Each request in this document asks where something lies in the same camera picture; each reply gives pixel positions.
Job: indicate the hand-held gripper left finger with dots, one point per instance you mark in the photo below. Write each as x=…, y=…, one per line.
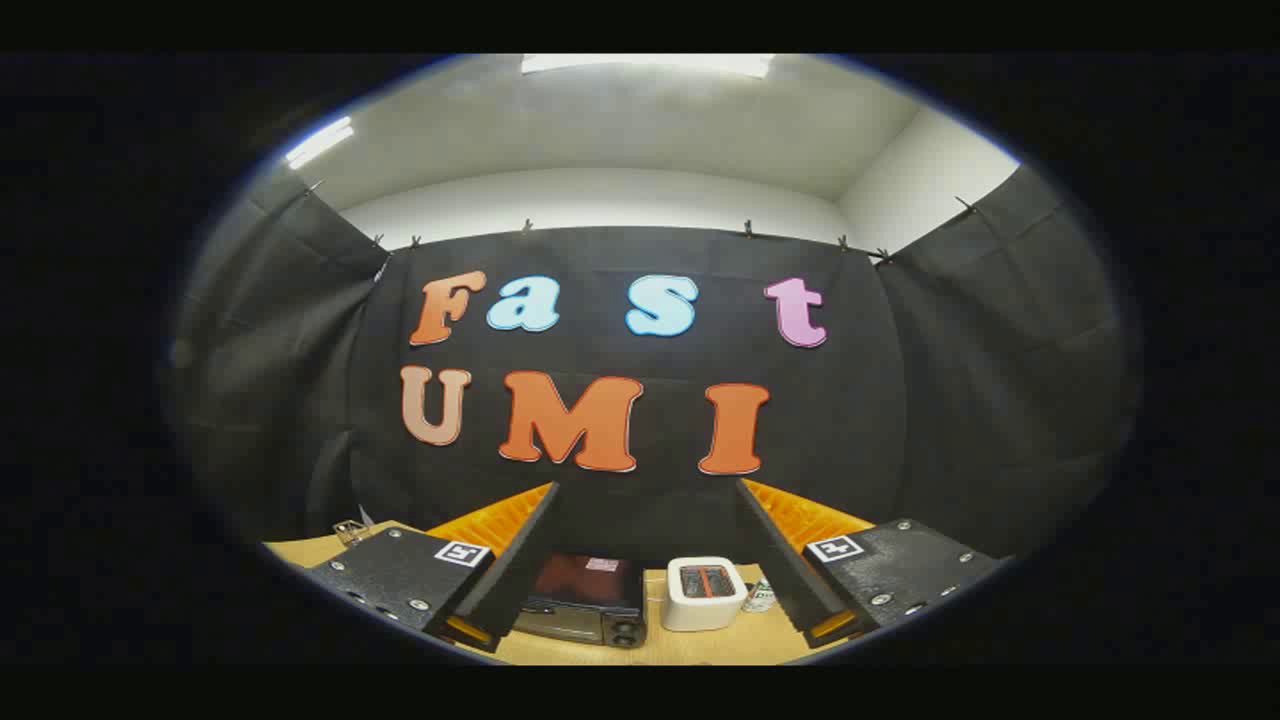
x=515, y=570

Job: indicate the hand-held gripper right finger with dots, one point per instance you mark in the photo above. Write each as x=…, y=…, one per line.
x=775, y=560

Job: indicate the black toaster oven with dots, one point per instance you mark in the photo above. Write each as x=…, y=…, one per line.
x=590, y=585

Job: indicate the white pop-up toaster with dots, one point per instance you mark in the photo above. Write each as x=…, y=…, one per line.
x=703, y=598

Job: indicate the white green-label drink bottle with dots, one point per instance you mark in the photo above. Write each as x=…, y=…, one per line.
x=760, y=598

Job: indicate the small ceiling light panel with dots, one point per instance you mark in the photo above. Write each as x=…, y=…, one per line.
x=320, y=142

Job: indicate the long ceiling light panel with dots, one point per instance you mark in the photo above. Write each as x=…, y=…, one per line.
x=650, y=64

